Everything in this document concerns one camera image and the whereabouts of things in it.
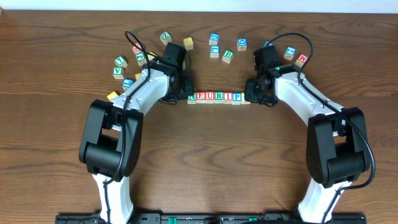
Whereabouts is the green N block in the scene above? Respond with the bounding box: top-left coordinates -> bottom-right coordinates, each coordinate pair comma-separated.
187,92 -> 197,105

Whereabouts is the red E block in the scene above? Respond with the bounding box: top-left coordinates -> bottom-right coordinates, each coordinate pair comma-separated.
196,91 -> 206,104

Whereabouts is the blue P block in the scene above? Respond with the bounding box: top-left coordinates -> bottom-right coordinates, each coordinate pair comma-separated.
232,92 -> 242,105

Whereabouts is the red u block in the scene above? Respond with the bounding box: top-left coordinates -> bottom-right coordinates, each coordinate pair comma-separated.
132,42 -> 142,55
205,91 -> 215,104

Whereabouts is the red I block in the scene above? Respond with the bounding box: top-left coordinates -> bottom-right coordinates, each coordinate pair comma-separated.
223,92 -> 233,105

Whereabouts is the green R block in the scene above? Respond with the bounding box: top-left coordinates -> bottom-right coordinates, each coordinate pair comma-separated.
215,91 -> 224,104

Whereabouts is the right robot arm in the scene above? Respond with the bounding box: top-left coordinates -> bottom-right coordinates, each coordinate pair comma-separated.
244,45 -> 374,223

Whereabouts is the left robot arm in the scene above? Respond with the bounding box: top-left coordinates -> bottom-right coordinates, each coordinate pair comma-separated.
79,42 -> 194,223

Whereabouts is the green Z block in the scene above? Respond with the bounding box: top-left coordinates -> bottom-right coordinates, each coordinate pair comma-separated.
160,31 -> 172,45

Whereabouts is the yellow O block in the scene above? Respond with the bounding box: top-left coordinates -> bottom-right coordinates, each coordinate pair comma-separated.
183,37 -> 194,50

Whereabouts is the blue Z block right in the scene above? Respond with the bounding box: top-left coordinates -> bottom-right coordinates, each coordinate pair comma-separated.
283,47 -> 296,60

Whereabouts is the blue D block right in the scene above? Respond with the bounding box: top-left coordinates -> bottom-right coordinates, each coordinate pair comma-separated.
237,39 -> 248,51

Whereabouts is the blue d block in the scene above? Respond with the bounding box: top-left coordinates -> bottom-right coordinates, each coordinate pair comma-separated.
209,33 -> 220,45
237,39 -> 248,51

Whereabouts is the green J block left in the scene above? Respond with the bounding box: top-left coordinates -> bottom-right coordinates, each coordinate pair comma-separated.
136,52 -> 147,67

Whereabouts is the red M block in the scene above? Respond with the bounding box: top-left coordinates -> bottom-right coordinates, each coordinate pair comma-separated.
295,54 -> 308,68

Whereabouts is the green B block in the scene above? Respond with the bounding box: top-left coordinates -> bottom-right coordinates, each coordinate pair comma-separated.
222,49 -> 234,63

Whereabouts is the blue L block centre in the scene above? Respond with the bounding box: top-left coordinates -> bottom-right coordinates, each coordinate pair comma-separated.
210,45 -> 220,58

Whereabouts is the blue l block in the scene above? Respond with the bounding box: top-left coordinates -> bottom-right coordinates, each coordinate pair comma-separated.
210,45 -> 220,58
122,78 -> 134,90

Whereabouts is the blue L block left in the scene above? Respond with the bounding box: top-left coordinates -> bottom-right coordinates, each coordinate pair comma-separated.
122,78 -> 134,90

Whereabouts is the blue D block upper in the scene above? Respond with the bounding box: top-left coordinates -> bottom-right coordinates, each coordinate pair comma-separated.
209,33 -> 220,45

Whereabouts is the green L block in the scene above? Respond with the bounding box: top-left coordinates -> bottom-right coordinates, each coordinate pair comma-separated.
114,55 -> 128,68

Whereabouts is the green V block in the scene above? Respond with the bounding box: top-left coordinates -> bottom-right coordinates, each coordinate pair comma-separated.
113,67 -> 124,80

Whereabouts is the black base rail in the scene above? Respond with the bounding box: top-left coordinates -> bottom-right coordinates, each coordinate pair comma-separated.
55,212 -> 367,224

